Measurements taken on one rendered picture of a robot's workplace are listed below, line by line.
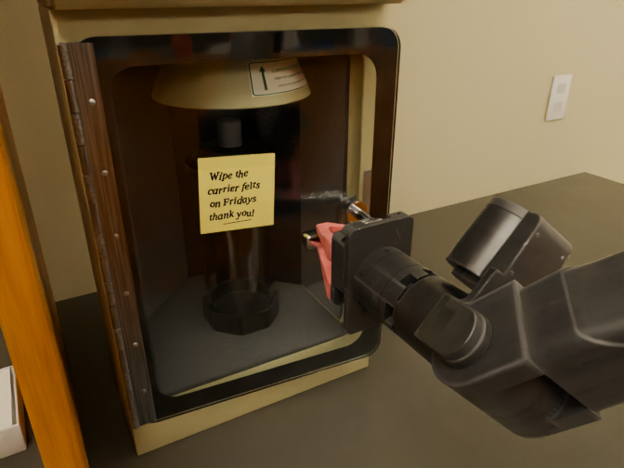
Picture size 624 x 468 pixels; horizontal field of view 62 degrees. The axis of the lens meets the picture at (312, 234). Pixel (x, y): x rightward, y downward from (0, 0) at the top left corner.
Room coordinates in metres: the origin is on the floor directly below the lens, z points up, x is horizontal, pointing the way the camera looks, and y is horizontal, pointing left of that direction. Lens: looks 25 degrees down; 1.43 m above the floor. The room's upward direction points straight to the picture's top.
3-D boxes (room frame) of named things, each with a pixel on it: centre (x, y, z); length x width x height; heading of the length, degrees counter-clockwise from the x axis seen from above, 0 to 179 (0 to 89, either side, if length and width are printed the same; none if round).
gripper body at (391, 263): (0.37, -0.07, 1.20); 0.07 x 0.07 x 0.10; 29
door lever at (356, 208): (0.49, -0.03, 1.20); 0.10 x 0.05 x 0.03; 115
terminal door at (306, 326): (0.49, 0.05, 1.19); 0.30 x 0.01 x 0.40; 115
